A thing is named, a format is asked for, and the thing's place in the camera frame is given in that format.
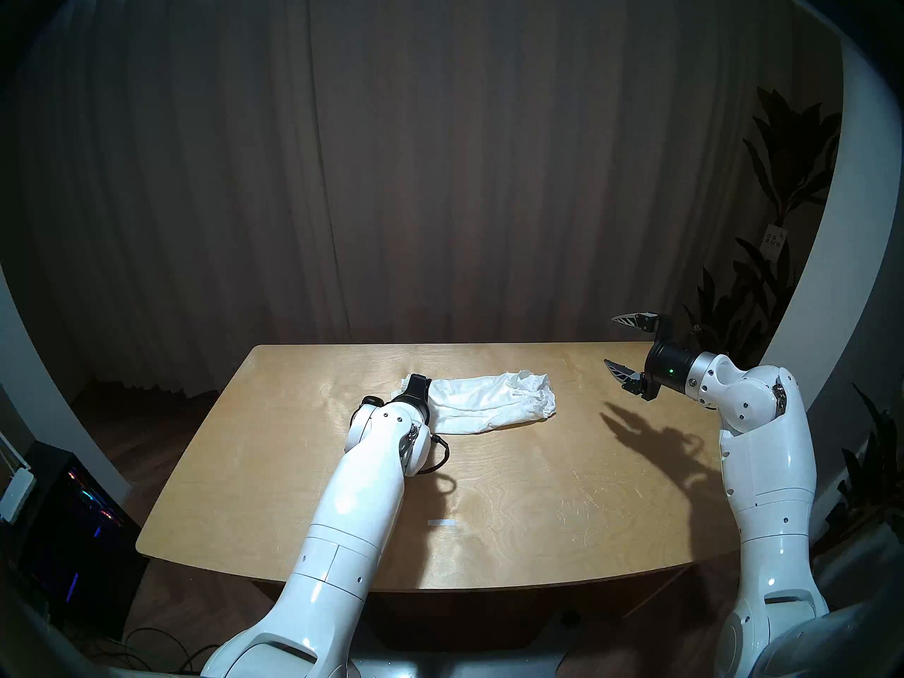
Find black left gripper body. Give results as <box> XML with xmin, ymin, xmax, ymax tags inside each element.
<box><xmin>397</xmin><ymin>374</ymin><xmax>433</xmax><ymax>411</ymax></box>

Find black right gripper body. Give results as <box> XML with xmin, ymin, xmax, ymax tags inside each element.
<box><xmin>635</xmin><ymin>313</ymin><xmax>697</xmax><ymax>402</ymax></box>

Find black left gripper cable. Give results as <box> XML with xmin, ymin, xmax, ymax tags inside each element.
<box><xmin>406</xmin><ymin>433</ymin><xmax>451</xmax><ymax>477</ymax></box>

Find small dark potted plant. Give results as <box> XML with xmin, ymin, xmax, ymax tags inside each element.
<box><xmin>823</xmin><ymin>383</ymin><xmax>904</xmax><ymax>543</ymax></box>

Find white pants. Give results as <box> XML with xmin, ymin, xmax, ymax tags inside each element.
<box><xmin>391</xmin><ymin>369</ymin><xmax>557</xmax><ymax>436</ymax></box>

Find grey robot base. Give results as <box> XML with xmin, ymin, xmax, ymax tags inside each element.
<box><xmin>350</xmin><ymin>655</ymin><xmax>569</xmax><ymax>678</ymax></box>

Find white box device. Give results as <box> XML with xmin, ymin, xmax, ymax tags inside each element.
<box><xmin>0</xmin><ymin>465</ymin><xmax>36</xmax><ymax>523</ymax></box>

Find tall dark leafy plant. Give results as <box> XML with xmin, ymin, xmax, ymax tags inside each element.
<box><xmin>682</xmin><ymin>85</ymin><xmax>845</xmax><ymax>412</ymax></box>

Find black floor cables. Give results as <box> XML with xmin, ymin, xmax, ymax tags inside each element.
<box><xmin>92</xmin><ymin>627</ymin><xmax>221</xmax><ymax>674</ymax></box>

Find black computer tower with lights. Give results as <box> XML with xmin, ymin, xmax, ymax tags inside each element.
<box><xmin>21</xmin><ymin>440</ymin><xmax>149</xmax><ymax>638</ymax></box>

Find brown pleated curtain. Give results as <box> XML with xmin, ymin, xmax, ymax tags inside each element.
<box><xmin>14</xmin><ymin>0</ymin><xmax>841</xmax><ymax>402</ymax></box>

